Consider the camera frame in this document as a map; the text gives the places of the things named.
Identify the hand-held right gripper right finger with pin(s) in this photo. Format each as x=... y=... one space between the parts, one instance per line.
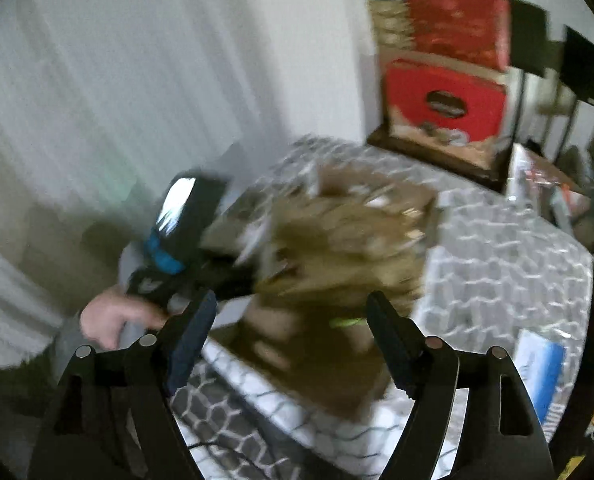
x=392 y=345

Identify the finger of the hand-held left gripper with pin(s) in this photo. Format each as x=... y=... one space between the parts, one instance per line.
x=229 y=280

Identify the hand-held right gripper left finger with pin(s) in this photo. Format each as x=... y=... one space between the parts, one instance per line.
x=184 y=355

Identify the cardboard box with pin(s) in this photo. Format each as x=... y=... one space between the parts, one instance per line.
x=337 y=260

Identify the person's left hand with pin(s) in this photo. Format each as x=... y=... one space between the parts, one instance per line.
x=109 y=317

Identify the grey patterned blanket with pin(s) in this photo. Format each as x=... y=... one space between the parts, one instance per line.
x=502 y=280

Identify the blue white flat packet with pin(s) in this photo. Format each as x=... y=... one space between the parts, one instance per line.
x=539 y=375

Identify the white curtain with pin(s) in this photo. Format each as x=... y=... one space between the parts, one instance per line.
x=127 y=85

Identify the dark wooden side table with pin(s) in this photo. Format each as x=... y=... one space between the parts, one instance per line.
x=427 y=160

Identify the clear bag of small parts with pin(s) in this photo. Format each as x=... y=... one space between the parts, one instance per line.
x=542 y=180

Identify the red cookie box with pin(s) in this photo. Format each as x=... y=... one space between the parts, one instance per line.
x=442 y=110

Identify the tan gold box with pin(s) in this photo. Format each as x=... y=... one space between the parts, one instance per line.
x=389 y=27

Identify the red patterned gift box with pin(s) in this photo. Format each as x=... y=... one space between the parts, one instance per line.
x=457 y=27

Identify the black music stand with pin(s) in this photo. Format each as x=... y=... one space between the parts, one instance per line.
x=584 y=65
x=527 y=35

